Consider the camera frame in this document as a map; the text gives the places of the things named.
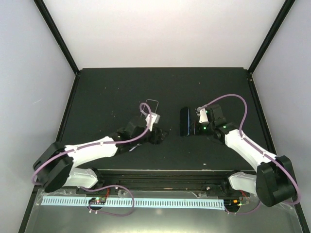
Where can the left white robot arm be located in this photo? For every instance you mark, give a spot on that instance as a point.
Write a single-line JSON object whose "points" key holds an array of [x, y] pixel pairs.
{"points": [[59, 165]]}

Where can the small circuit board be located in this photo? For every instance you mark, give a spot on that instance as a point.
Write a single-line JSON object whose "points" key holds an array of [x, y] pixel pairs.
{"points": [[97, 201], [232, 203]]}

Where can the left small circuit board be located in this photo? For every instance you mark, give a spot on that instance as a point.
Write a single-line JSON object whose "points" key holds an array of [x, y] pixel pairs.
{"points": [[97, 201]]}

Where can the right small circuit board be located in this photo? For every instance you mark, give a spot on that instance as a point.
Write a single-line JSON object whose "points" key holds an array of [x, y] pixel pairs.
{"points": [[232, 203]]}

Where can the frame post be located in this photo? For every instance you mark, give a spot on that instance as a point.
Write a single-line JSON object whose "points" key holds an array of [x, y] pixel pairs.
{"points": [[283, 12], [41, 6]]}

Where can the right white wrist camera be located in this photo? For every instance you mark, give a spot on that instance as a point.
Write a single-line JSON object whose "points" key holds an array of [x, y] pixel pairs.
{"points": [[202, 114]]}

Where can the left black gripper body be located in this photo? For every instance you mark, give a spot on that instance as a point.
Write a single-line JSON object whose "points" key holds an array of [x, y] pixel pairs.
{"points": [[155, 139]]}

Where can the white slotted cable duct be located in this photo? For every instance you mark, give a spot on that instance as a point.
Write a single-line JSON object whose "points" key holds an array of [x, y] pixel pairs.
{"points": [[136, 202]]}

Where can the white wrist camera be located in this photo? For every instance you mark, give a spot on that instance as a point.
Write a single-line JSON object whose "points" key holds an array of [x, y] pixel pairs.
{"points": [[202, 114], [152, 119]]}

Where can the left frame post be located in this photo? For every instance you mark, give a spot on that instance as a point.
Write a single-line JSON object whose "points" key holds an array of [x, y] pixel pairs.
{"points": [[41, 6]]}

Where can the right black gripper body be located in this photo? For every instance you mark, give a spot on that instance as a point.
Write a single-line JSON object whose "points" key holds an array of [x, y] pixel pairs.
{"points": [[201, 131]]}

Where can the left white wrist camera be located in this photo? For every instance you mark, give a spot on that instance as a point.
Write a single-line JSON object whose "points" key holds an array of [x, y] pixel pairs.
{"points": [[152, 119]]}

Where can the clear phone case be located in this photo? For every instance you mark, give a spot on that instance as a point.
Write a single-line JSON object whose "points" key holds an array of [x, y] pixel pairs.
{"points": [[153, 105]]}

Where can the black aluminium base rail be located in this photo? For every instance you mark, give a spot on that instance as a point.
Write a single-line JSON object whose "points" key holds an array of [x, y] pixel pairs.
{"points": [[206, 181]]}

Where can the right frame post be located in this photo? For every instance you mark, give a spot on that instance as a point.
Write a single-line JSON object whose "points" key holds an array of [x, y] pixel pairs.
{"points": [[283, 12]]}

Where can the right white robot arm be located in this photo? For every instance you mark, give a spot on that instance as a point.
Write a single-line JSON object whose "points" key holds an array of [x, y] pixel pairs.
{"points": [[273, 181]]}

